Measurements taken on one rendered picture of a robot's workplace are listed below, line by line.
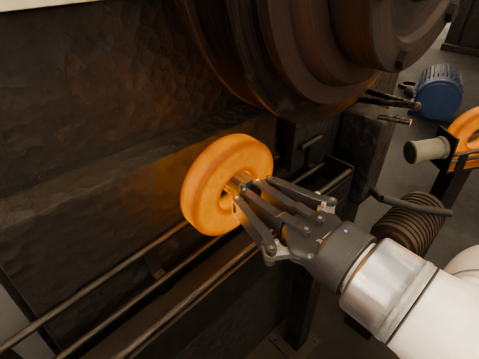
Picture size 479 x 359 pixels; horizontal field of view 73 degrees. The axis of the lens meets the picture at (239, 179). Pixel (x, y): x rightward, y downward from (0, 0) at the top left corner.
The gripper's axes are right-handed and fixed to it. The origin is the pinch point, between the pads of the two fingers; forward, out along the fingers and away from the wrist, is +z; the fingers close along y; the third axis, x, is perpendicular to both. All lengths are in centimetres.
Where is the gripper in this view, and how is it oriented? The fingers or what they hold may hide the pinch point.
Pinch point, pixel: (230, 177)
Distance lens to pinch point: 45.3
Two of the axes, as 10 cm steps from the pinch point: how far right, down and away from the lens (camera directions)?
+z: -6.9, -4.8, 5.5
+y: 7.3, -4.2, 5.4
